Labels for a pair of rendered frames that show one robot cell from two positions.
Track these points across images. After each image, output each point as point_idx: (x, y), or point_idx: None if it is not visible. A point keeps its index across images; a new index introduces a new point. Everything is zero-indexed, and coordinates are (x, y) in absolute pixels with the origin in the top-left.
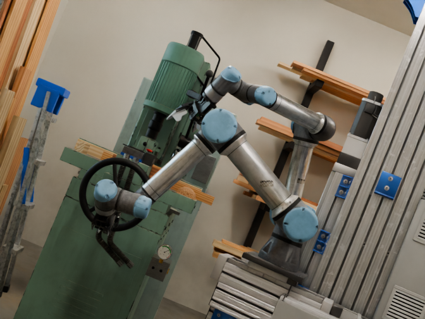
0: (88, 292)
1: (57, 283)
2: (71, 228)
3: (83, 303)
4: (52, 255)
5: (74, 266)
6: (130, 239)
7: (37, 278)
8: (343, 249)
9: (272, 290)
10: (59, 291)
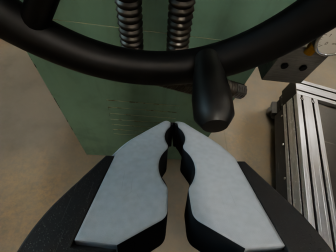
0: (155, 107)
1: (102, 106)
2: (55, 16)
3: (152, 117)
4: (62, 76)
5: (114, 82)
6: (221, 5)
7: (68, 105)
8: None
9: None
10: (111, 112)
